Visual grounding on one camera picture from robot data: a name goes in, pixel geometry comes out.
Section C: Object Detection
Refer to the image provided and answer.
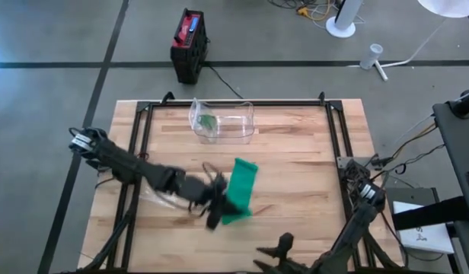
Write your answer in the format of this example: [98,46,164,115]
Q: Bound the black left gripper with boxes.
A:
[176,170,247,231]

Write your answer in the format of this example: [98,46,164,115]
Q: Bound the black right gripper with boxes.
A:
[252,231,324,274]

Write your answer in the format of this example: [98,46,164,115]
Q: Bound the teal green bandage strip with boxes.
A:
[221,157,260,226]

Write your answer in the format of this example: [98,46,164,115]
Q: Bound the clear acrylic tray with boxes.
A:
[188,98,256,146]

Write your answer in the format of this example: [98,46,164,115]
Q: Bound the light green bandage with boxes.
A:
[198,113,218,131]

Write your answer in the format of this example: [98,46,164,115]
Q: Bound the clear plastic bag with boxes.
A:
[188,97,221,139]
[138,185,192,212]

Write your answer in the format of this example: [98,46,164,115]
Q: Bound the white box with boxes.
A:
[393,200,455,255]

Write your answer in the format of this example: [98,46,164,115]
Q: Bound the red black battery box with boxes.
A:
[170,8,209,85]

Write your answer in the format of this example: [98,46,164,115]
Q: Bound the white lamp stand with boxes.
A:
[348,17,448,83]

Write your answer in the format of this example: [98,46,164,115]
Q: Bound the white round lamp shade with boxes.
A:
[416,0,469,19]

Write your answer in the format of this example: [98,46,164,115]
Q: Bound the black aluminium table frame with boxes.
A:
[78,91,407,274]

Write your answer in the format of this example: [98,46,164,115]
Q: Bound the yellow floor cable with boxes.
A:
[297,0,330,22]

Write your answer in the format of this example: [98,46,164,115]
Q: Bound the white pedestal fan stand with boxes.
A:
[325,0,364,39]

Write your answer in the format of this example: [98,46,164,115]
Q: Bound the black camera rig stand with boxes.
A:
[392,89,469,274]

